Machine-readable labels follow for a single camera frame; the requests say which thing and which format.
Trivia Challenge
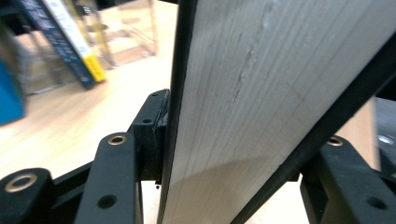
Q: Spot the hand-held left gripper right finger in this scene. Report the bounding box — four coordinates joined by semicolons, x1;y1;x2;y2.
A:
300;134;396;224

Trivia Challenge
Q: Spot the black hardcover book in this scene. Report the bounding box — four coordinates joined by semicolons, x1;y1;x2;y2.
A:
157;0;396;224

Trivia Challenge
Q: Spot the clear acrylic book rack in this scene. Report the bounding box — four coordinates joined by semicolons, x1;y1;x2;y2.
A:
71;0;161;69

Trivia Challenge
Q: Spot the blue book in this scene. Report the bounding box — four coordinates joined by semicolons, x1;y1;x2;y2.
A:
0;59;26;126

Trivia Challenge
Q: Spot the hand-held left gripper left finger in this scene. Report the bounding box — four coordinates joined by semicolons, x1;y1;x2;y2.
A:
74;89;171;224

